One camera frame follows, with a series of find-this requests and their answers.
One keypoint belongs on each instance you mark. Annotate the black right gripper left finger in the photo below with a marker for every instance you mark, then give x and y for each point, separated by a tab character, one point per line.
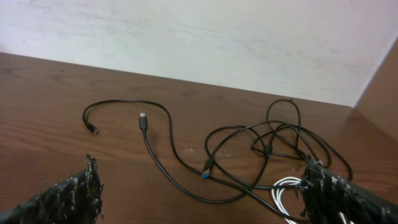
74	200

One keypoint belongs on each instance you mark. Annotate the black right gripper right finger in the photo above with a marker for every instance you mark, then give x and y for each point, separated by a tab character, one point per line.
328	198

